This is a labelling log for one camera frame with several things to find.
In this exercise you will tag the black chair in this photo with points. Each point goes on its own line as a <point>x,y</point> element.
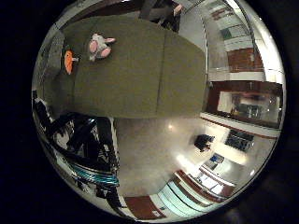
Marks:
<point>204,142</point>

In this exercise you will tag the grey fabric container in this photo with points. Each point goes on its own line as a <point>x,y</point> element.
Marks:
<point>54,56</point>

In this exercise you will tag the person in dark jacket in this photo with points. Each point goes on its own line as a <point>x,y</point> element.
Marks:
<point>159,14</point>

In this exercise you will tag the grey plush mouse pink ears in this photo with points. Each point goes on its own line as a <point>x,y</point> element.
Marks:
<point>99,46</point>

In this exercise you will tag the olive green table cloth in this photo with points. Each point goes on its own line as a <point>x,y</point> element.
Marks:
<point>140,77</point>

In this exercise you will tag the orange carrot plush toy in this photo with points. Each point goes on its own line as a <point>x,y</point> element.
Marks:
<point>68,62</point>

